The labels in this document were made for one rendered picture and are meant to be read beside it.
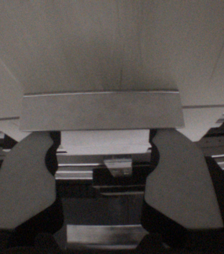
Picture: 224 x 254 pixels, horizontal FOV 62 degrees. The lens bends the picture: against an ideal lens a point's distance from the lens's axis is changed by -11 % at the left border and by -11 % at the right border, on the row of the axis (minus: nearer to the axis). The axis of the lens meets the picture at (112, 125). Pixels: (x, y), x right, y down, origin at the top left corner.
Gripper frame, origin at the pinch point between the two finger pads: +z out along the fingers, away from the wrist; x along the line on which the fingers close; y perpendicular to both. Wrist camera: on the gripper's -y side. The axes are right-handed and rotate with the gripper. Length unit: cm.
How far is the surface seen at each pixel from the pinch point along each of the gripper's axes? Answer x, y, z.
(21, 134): -7.5, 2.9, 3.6
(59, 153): -5.7, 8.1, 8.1
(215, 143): 24.5, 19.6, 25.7
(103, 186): -1.3, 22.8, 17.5
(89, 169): -4.7, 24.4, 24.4
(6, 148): -11.9, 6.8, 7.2
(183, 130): 6.5, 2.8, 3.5
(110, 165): 0.2, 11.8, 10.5
